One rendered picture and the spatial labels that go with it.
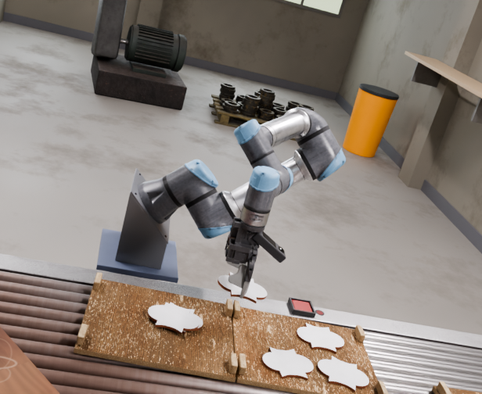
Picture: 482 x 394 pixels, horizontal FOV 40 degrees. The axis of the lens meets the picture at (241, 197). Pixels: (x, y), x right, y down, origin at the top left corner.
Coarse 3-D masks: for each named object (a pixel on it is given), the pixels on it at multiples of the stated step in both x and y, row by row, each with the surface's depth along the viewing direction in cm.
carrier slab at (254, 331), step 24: (240, 312) 198; (264, 312) 202; (240, 336) 186; (264, 336) 189; (288, 336) 193; (312, 360) 185; (360, 360) 191; (264, 384) 170; (288, 384) 172; (312, 384) 174
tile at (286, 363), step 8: (272, 352) 182; (280, 352) 183; (288, 352) 184; (264, 360) 177; (272, 360) 178; (280, 360) 179; (288, 360) 180; (296, 360) 181; (304, 360) 182; (272, 368) 175; (280, 368) 176; (288, 368) 176; (296, 368) 177; (304, 368) 179; (312, 368) 180; (280, 376) 174; (288, 376) 174; (296, 376) 175; (304, 376) 175
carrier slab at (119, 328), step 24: (120, 288) 192; (144, 288) 196; (96, 312) 179; (120, 312) 182; (144, 312) 185; (216, 312) 194; (96, 336) 169; (120, 336) 171; (144, 336) 174; (168, 336) 177; (192, 336) 180; (216, 336) 183; (120, 360) 164; (144, 360) 165; (168, 360) 167; (192, 360) 170; (216, 360) 173
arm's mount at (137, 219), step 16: (128, 208) 213; (144, 208) 214; (128, 224) 215; (144, 224) 216; (160, 224) 222; (128, 240) 218; (144, 240) 218; (160, 240) 218; (128, 256) 220; (144, 256) 220; (160, 256) 221
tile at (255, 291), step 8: (224, 280) 187; (224, 288) 184; (232, 288) 184; (240, 288) 185; (248, 288) 187; (256, 288) 189; (232, 296) 182; (248, 296) 183; (256, 296) 185; (264, 296) 186
